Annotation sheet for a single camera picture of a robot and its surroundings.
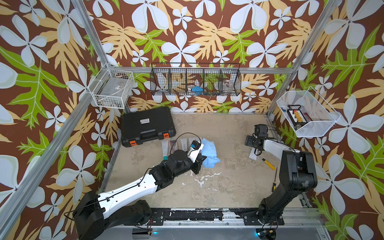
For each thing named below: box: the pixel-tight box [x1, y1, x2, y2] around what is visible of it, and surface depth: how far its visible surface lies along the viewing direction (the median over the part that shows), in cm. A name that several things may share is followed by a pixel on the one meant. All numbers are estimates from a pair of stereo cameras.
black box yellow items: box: [287, 105, 308, 127], surface depth 86 cm
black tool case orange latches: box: [121, 106, 176, 148], surface depth 105 cm
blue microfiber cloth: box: [200, 138, 221, 169], surface depth 73 cm
